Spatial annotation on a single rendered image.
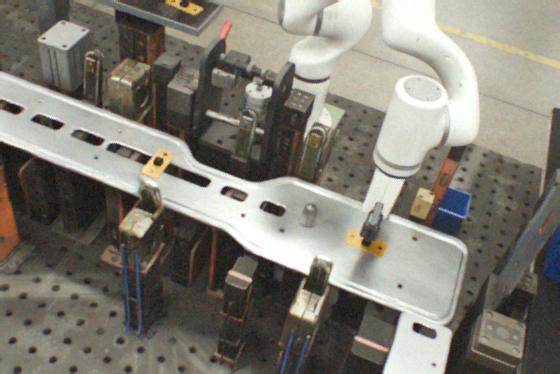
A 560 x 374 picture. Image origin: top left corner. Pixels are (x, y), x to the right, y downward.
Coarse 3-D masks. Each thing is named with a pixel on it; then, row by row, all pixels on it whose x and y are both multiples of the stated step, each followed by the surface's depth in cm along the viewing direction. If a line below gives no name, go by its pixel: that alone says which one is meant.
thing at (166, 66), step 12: (156, 60) 143; (168, 60) 144; (180, 60) 145; (156, 72) 144; (168, 72) 143; (156, 84) 147; (168, 84) 145; (156, 96) 150; (156, 108) 152; (156, 120) 155; (168, 132) 156
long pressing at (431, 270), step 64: (0, 128) 135; (64, 128) 138; (128, 128) 141; (128, 192) 129; (192, 192) 130; (256, 192) 133; (320, 192) 135; (384, 256) 126; (448, 256) 128; (448, 320) 118
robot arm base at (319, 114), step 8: (296, 80) 168; (328, 80) 169; (304, 88) 168; (312, 88) 168; (320, 88) 169; (320, 96) 172; (320, 104) 175; (312, 112) 175; (320, 112) 178; (312, 120) 178; (320, 120) 184; (328, 120) 185
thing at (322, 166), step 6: (324, 126) 140; (330, 126) 140; (330, 132) 139; (306, 138) 136; (330, 138) 138; (324, 144) 136; (330, 144) 140; (324, 150) 136; (300, 156) 139; (324, 156) 138; (324, 162) 142; (318, 168) 140; (324, 168) 147; (318, 174) 141; (306, 180) 143; (312, 180) 143; (318, 180) 144; (318, 186) 152
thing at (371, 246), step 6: (348, 234) 128; (354, 234) 128; (348, 240) 127; (354, 240) 127; (360, 240) 127; (378, 240) 128; (354, 246) 126; (360, 246) 126; (366, 246) 126; (372, 246) 127; (378, 246) 127; (384, 246) 127; (372, 252) 126; (378, 252) 126; (384, 252) 126
